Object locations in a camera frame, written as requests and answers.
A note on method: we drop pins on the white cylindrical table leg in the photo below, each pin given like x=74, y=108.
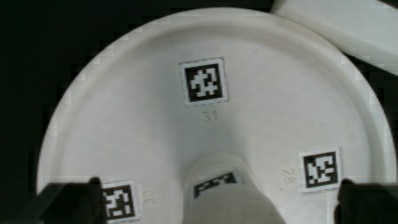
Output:
x=228, y=202

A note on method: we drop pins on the white right fence bar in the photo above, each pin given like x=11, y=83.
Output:
x=358, y=24

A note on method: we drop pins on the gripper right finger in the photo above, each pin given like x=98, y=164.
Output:
x=367, y=203

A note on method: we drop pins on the white round table top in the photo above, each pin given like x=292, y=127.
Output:
x=219, y=93

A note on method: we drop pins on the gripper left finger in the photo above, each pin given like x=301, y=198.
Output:
x=68, y=204

